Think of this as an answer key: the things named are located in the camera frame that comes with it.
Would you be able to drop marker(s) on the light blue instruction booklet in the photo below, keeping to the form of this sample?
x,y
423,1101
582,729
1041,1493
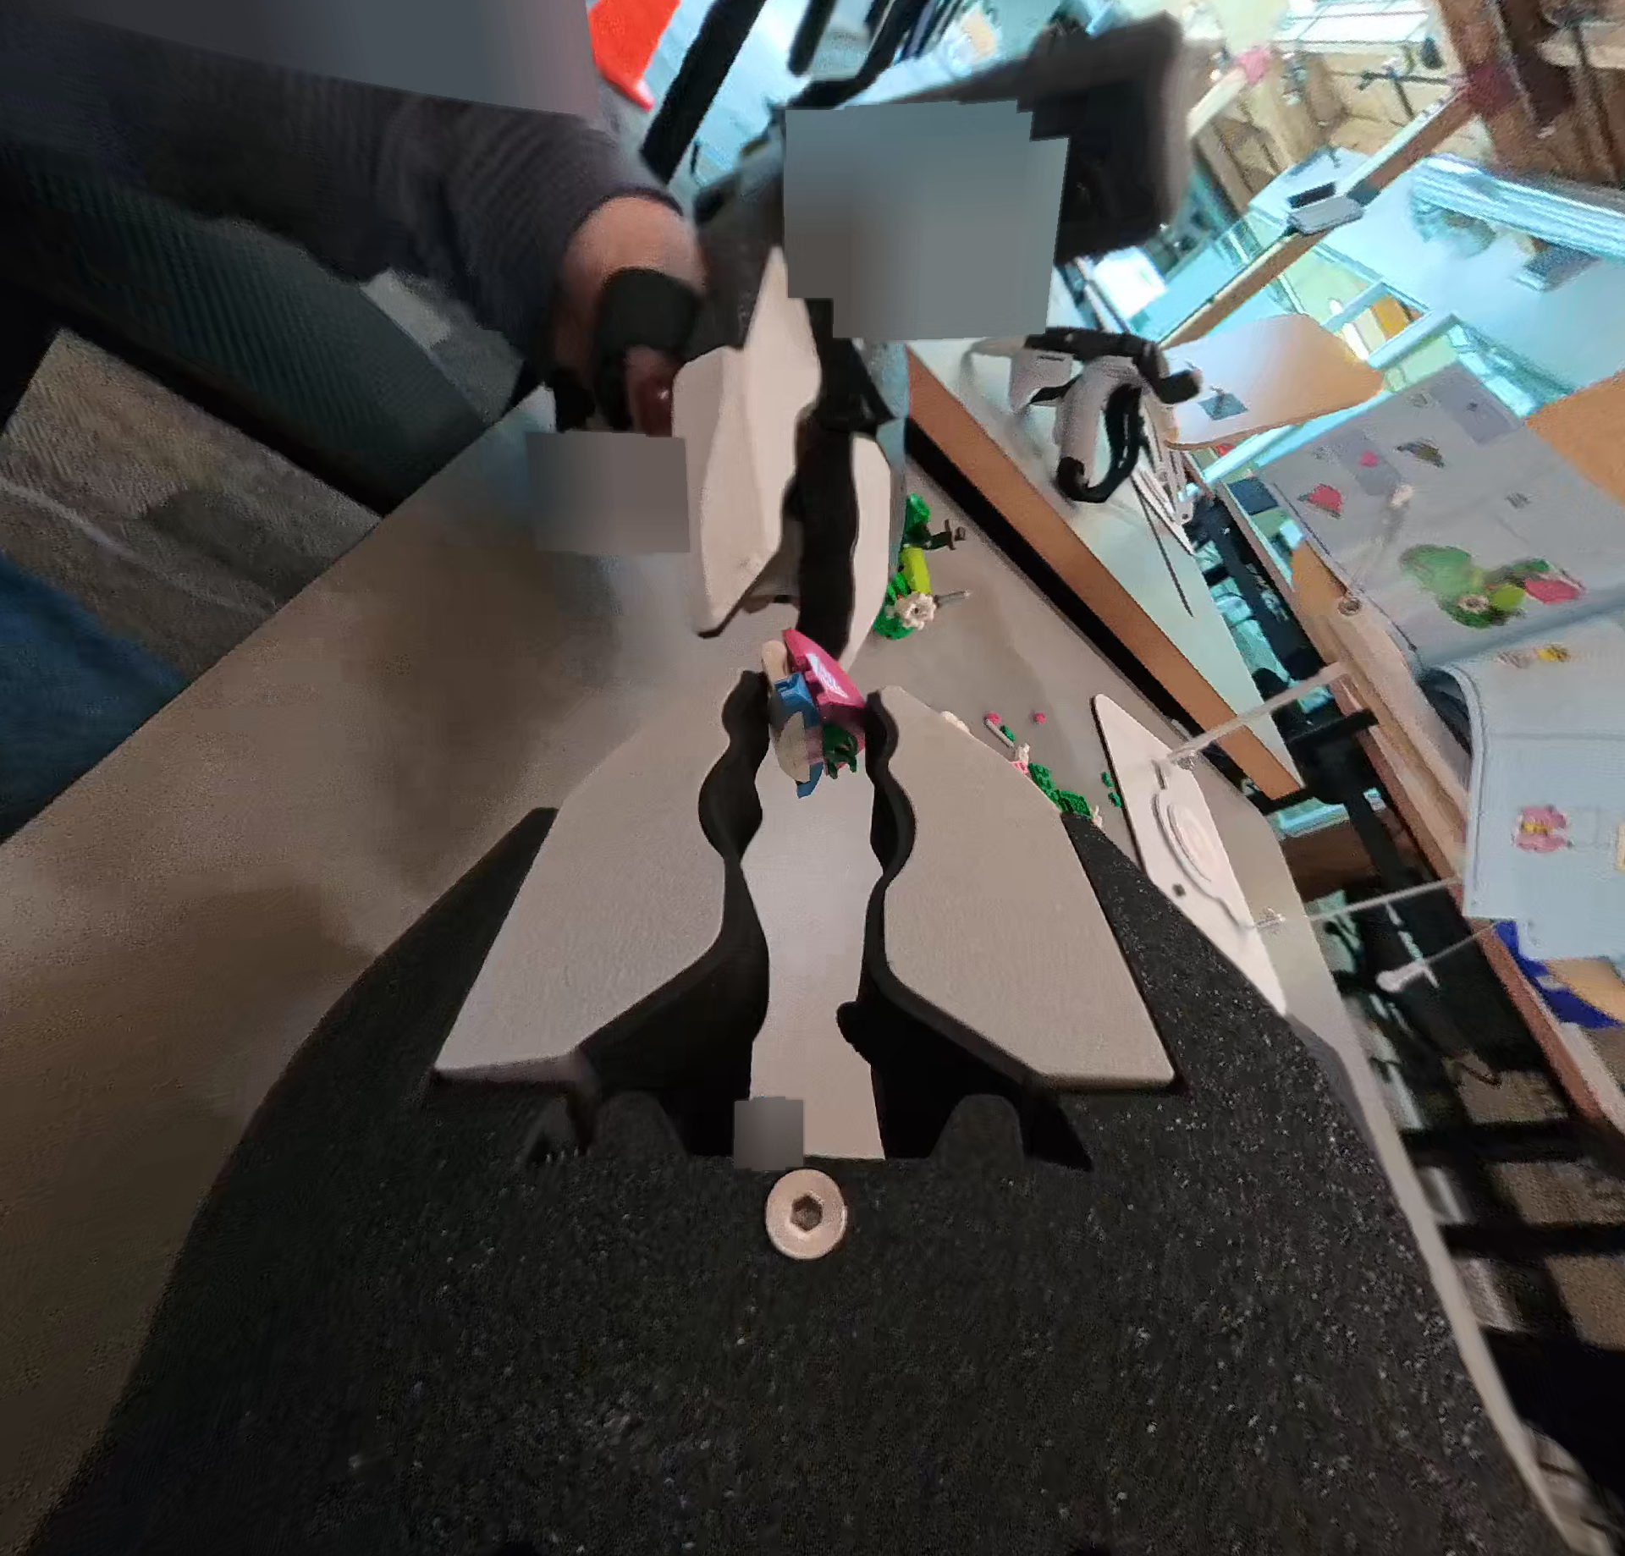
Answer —
x,y
1435,528

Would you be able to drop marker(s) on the orange plastic object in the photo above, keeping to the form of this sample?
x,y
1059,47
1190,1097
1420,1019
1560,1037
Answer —
x,y
635,7

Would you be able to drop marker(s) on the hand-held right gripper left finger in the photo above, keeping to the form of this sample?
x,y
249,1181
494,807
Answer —
x,y
610,896

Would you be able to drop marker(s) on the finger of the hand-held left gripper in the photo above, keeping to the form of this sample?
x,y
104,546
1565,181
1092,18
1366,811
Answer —
x,y
742,477
882,541

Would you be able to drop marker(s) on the pink lego assembly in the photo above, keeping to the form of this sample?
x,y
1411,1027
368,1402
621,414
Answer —
x,y
818,680

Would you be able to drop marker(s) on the scattered loose lego pieces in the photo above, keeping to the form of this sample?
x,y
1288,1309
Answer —
x,y
1059,787

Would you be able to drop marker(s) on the green lego flower plant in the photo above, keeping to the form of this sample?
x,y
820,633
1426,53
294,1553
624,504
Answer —
x,y
911,571

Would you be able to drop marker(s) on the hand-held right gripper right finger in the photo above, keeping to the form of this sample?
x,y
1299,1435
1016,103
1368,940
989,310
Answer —
x,y
1003,921

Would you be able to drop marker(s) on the person's left hand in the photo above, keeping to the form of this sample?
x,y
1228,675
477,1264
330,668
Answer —
x,y
635,243

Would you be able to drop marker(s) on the grey table with wooden edge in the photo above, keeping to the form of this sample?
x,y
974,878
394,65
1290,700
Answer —
x,y
1117,579

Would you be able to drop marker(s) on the black metal frame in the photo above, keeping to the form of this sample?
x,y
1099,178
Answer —
x,y
711,58

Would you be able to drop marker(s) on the blue cloth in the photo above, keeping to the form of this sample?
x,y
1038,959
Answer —
x,y
64,693

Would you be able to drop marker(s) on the person's left forearm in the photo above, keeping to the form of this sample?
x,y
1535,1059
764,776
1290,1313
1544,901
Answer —
x,y
381,185

